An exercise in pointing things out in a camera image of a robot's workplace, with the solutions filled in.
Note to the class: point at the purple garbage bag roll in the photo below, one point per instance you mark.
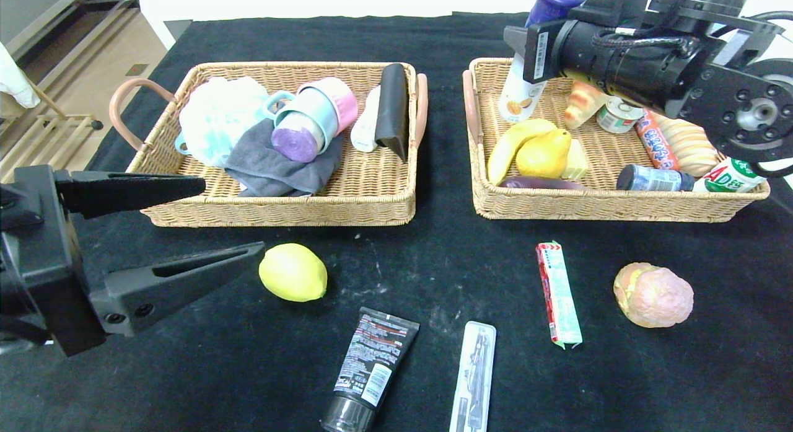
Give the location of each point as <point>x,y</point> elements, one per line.
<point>296,142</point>

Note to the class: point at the yellow lemon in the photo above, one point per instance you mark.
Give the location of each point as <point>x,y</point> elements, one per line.
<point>292,273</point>

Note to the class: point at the white bottle with blue cap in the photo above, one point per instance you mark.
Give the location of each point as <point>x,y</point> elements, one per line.
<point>520,97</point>

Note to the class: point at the red sausage pack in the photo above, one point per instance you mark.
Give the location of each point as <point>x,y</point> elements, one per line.
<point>657,144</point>

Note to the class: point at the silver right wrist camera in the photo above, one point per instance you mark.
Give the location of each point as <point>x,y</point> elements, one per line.
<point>734,48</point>

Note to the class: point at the yellow pear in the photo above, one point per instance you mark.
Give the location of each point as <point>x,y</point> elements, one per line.
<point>545,156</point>

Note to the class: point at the black leather wallet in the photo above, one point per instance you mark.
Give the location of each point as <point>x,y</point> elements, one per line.
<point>392,108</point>

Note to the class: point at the small tin can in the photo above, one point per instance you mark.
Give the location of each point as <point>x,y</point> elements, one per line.
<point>616,119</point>

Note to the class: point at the yellow banana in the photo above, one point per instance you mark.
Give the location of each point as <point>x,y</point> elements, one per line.
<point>511,144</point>

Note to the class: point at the red green candy pack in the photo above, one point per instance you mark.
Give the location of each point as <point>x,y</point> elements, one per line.
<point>557,295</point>

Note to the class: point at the grey towel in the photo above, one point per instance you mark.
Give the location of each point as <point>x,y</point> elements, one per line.
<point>266,168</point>

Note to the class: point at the light blue bath sponge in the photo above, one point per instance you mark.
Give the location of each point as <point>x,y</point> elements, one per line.
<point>217,119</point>

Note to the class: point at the white cloth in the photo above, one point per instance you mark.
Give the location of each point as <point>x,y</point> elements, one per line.
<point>15,82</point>

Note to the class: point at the pale yellow butter block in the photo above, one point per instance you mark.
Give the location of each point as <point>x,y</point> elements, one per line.
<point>577,165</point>

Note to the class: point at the small blue black-capped jar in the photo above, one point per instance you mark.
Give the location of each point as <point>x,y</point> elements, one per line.
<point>650,178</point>

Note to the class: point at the striped croissant bread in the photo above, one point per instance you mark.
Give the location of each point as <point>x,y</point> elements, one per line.
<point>582,106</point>

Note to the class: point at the pink cup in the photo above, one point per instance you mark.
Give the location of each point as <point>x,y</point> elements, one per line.
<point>342,99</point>

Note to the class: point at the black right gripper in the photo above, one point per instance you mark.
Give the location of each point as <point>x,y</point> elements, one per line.
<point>538,49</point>

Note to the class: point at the white tube bottle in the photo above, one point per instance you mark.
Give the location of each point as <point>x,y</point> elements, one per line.
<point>365,130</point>

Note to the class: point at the white green milk bottle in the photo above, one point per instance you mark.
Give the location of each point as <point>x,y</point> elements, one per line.
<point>725,178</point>

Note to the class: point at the black cosmetic tube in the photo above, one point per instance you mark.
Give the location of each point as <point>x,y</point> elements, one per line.
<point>372,357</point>

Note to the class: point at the purple eggplant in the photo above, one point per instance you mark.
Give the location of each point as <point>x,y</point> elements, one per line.
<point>539,183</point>

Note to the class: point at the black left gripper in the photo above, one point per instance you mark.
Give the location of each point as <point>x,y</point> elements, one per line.
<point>46,252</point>

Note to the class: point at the toy burger bun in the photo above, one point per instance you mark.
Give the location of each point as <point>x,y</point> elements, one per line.
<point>653,295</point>

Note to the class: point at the wooden rack with wheels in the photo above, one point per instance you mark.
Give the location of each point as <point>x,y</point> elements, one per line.
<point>74,119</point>

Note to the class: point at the black table cloth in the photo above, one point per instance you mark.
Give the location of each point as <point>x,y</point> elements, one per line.
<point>433,264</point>

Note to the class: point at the ridged long bread loaf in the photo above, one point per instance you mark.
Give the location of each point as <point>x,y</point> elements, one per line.
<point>687,147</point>

